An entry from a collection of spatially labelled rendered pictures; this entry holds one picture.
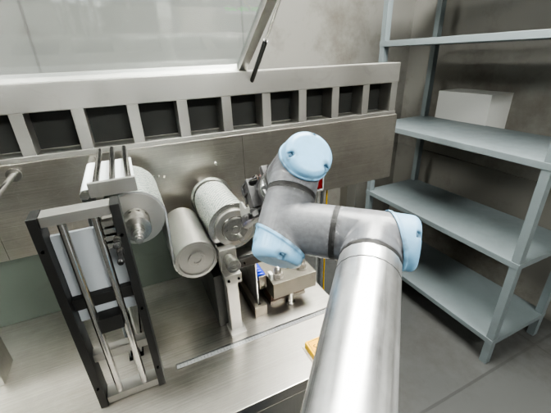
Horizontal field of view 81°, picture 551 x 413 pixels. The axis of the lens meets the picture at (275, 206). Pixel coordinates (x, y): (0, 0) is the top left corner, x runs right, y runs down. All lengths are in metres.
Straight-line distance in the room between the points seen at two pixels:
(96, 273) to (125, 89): 0.57
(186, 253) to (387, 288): 0.69
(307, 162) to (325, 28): 2.33
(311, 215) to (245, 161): 0.85
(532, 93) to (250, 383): 2.35
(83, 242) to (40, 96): 0.51
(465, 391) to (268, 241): 1.96
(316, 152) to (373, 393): 0.31
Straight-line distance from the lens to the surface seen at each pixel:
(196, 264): 0.98
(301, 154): 0.46
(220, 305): 1.09
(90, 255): 0.81
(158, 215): 0.89
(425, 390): 2.21
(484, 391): 2.33
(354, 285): 0.34
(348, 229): 0.42
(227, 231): 0.93
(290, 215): 0.43
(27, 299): 1.41
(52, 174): 1.20
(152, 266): 1.35
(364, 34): 2.96
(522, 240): 1.99
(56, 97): 1.15
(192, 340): 1.13
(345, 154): 1.48
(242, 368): 1.03
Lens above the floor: 1.70
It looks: 25 degrees down
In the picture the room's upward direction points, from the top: 2 degrees counter-clockwise
